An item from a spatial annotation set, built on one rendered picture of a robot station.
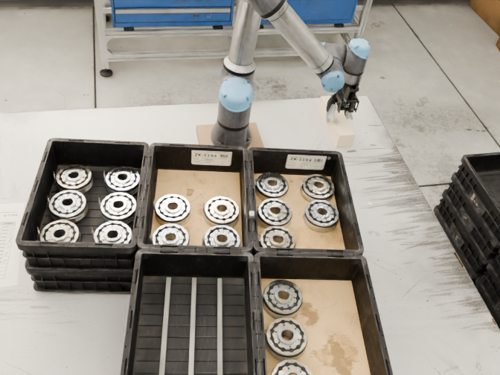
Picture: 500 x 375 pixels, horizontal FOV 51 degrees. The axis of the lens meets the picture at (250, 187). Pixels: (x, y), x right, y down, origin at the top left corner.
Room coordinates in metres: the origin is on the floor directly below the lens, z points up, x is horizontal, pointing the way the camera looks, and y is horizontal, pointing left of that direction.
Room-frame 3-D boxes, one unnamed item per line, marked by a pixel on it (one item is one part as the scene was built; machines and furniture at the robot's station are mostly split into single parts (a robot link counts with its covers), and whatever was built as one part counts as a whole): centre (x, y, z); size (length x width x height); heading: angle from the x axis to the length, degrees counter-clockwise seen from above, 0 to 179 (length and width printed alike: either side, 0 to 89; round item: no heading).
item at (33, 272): (0.95, 0.44, 0.76); 0.40 x 0.30 x 0.12; 9
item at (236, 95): (1.48, 0.10, 0.89); 0.13 x 0.12 x 0.14; 5
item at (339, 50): (1.61, -0.20, 1.04); 0.11 x 0.11 x 0.08; 5
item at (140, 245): (0.99, 0.14, 0.92); 0.40 x 0.30 x 0.02; 9
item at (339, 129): (1.66, -0.30, 0.73); 0.24 x 0.06 x 0.06; 18
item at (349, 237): (1.04, -0.15, 0.87); 0.40 x 0.30 x 0.11; 9
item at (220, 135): (1.47, 0.10, 0.78); 0.15 x 0.15 x 0.10
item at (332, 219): (1.05, -0.22, 0.86); 0.10 x 0.10 x 0.01
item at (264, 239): (0.92, -0.10, 0.86); 0.10 x 0.10 x 0.01
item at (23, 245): (0.95, 0.44, 0.92); 0.40 x 0.30 x 0.02; 9
